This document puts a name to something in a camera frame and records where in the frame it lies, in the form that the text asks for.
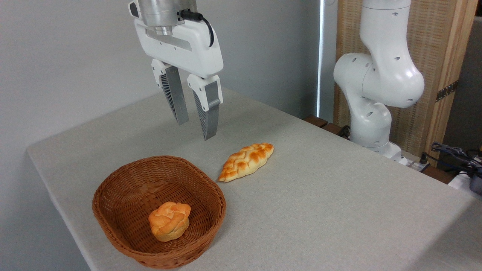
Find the metal screen hinge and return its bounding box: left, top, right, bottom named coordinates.
left=436, top=80, right=459, bottom=102

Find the wooden woven folding screen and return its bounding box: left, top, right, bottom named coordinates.
left=334, top=0, right=479, bottom=167

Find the braided long bread loaf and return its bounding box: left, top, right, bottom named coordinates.
left=218, top=143, right=275, bottom=183

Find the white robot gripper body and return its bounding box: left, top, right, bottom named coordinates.
left=134, top=18, right=224, bottom=79

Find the brown wicker basket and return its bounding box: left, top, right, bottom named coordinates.
left=92, top=155, right=227, bottom=269

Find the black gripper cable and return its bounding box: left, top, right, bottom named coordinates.
left=180, top=9, right=215, bottom=48

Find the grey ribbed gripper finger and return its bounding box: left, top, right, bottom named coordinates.
left=187, top=74, right=224, bottom=141
left=151, top=59, right=190, bottom=126

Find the round golden bread roll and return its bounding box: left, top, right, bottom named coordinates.
left=148, top=201, right=192, bottom=242

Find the dark blue cable bundle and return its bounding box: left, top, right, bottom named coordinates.
left=430, top=142, right=482, bottom=174

